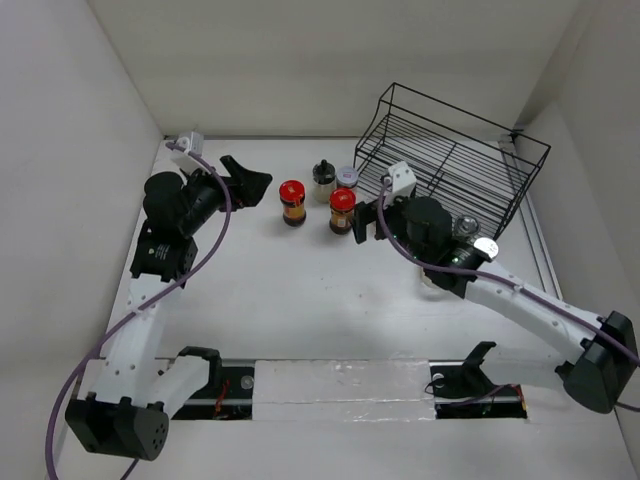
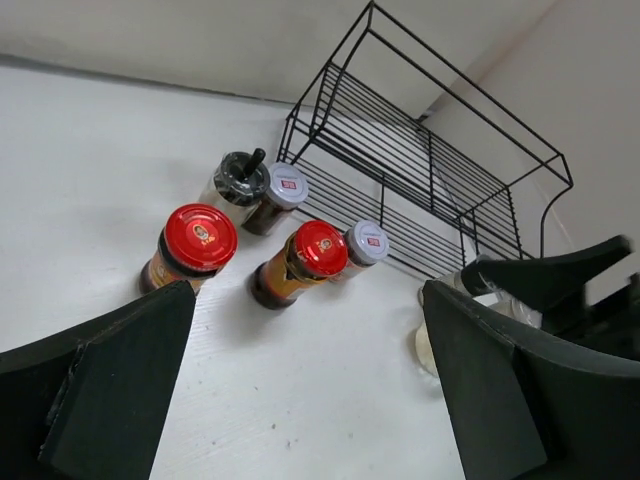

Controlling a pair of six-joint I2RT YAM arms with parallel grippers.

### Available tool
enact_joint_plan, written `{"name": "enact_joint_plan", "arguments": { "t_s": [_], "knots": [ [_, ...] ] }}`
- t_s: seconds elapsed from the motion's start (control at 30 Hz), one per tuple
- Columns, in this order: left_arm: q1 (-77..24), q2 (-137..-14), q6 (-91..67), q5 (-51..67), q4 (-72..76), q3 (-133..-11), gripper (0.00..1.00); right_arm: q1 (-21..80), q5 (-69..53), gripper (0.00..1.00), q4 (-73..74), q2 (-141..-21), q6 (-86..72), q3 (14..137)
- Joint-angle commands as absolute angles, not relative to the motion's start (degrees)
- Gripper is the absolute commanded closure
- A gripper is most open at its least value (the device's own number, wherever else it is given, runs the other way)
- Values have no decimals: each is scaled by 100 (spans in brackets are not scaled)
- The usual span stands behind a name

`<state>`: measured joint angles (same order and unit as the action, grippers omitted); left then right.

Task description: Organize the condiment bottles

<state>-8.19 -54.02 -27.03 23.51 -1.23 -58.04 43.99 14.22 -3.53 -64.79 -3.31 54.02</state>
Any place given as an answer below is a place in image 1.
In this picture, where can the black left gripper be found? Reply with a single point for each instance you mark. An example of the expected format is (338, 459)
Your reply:
(246, 186)

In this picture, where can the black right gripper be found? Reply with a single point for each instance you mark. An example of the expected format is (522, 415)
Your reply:
(365, 213)

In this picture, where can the red lid chili jar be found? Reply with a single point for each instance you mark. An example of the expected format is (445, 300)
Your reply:
(292, 196)
(342, 202)

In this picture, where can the black collar pepper shaker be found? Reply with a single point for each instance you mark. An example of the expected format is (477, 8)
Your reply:
(466, 226)

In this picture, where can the silver lid blue label shaker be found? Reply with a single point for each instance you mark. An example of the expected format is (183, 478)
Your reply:
(487, 248)

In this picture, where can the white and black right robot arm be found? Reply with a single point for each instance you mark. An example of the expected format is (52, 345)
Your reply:
(600, 352)

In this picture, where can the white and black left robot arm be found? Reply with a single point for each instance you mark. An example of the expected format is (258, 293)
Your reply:
(126, 413)

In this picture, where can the white lid dark spice jar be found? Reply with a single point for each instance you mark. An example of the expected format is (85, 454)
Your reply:
(347, 177)

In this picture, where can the black knob grinder jar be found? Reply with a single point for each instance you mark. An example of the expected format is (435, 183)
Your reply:
(324, 180)

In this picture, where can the wide clear glass jar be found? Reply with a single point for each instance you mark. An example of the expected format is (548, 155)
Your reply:
(430, 291)

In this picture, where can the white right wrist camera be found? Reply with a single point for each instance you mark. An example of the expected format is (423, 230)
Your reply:
(399, 181)

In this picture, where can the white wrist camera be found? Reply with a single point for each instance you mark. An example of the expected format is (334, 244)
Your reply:
(189, 142)
(399, 181)

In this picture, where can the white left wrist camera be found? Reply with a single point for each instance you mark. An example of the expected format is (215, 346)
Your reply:
(189, 142)

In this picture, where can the black wire rack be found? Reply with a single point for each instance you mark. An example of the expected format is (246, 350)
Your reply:
(470, 164)

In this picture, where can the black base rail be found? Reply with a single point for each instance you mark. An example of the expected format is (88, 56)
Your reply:
(338, 391)

